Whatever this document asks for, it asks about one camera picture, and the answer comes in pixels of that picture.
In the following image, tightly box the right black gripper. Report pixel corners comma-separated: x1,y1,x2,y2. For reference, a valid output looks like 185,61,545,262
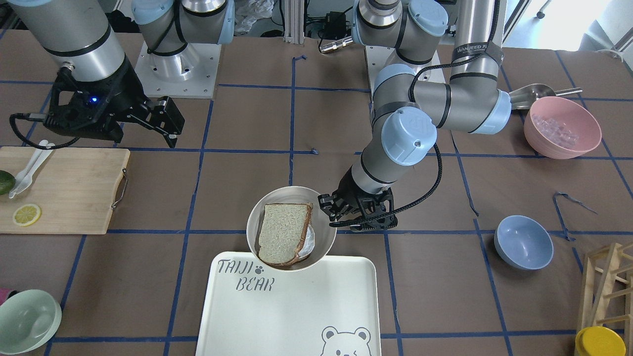
43,58,185,148

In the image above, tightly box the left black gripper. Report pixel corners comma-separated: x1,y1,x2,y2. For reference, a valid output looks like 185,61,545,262
318,173,398,232

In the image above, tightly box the bread slice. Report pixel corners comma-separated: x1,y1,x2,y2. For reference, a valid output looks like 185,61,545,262
278,250,312,267
257,203,313,266

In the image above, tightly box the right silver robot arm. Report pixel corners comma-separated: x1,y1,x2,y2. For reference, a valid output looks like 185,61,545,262
8,0,235,150

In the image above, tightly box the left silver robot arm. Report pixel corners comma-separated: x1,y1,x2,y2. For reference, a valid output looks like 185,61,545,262
318,0,511,231

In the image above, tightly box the bread slice on plate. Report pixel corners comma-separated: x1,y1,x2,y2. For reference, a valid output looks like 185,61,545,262
278,250,312,267

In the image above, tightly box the fried egg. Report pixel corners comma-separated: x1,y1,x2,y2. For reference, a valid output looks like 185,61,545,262
300,225,315,253

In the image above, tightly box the wooden cutting board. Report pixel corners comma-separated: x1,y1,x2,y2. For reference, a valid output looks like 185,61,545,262
0,148,130,235

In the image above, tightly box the cream bear tray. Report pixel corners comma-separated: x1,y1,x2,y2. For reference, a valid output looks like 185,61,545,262
196,252,381,356

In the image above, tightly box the white plastic knife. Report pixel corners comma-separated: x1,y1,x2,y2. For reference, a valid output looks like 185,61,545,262
15,143,56,194

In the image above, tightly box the white plastic fork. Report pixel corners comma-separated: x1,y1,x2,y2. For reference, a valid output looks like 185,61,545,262
8,140,49,199

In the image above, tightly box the blue bowl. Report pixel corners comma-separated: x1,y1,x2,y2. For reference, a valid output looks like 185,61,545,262
494,216,554,270

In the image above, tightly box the lemon slice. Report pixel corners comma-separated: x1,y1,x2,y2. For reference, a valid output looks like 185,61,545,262
13,203,42,227

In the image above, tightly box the green avocado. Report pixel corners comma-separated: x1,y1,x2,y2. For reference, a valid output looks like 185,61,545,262
0,171,16,195

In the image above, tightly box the metal scoop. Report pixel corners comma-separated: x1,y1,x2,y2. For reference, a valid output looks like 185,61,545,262
509,84,583,110

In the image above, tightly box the pink bowl with ice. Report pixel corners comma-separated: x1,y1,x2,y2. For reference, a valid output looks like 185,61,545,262
524,96,603,159

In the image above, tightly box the pink cloth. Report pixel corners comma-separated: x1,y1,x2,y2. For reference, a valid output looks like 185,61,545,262
0,288,16,306

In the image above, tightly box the light green bowl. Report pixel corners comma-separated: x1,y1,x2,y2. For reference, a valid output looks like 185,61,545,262
0,289,62,355

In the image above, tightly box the wooden cup rack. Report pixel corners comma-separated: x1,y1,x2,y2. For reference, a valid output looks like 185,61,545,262
576,243,633,347

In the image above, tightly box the yellow mug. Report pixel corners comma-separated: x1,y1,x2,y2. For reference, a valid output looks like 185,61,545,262
575,326,627,356

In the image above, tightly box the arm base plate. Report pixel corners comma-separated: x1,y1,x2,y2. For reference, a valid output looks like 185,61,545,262
364,46,446,101
134,44,223,99

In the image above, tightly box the aluminium frame post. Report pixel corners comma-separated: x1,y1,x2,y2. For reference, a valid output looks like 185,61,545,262
283,0,305,45

